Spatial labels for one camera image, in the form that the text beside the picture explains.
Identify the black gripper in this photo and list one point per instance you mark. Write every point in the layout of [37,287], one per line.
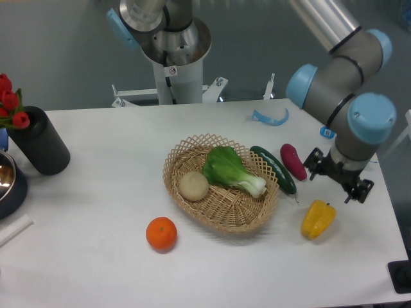
[356,188]

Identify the yellow bell pepper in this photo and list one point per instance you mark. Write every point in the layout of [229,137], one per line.
[317,219]

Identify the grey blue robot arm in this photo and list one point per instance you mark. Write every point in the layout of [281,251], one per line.
[361,122]

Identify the purple sweet potato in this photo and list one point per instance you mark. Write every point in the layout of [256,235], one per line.
[292,162]

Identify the crumpled blue tape strip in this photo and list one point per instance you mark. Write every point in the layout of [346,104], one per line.
[327,132]

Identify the green cucumber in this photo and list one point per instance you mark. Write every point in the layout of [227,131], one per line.
[284,179]

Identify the woven wicker basket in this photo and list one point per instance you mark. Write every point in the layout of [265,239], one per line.
[226,209]

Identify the black device at edge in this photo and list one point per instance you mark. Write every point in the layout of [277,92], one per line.
[400,276]

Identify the green bok choy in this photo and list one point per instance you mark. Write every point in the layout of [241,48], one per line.
[224,167]

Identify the beige potato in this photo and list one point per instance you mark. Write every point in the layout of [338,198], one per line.
[193,186]

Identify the orange tangerine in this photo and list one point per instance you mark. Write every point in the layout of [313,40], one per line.
[161,234]

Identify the black cylindrical vase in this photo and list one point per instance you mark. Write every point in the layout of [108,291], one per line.
[41,143]

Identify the metal bowl dark rim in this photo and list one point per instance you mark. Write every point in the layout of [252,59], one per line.
[14,186]

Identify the white paper strip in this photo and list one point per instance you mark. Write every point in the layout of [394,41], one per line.
[15,228]

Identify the red tulip flowers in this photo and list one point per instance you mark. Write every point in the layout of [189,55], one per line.
[13,115]

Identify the blue object left edge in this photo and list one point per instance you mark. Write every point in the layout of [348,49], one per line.
[4,140]

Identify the white metal base frame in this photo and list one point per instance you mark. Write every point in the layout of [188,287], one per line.
[213,93]

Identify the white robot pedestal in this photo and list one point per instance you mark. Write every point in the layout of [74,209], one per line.
[177,61]

